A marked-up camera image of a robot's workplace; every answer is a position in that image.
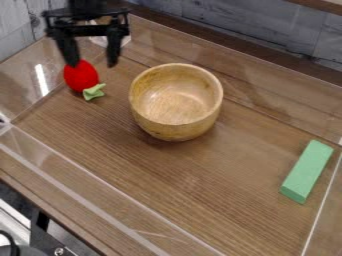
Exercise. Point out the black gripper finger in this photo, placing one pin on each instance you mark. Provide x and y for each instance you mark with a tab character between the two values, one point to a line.
67	46
114	40

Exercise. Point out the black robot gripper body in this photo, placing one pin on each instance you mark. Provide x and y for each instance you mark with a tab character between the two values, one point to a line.
86	18

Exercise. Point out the red felt strawberry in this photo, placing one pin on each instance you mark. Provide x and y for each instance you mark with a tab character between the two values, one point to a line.
82	79

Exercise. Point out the wooden bowl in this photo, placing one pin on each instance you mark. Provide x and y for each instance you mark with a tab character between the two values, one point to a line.
175	100

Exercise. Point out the black metal table leg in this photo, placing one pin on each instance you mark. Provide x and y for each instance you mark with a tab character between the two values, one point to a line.
39	221

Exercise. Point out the green rectangular block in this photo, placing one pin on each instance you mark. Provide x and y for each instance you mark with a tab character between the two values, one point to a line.
306	171

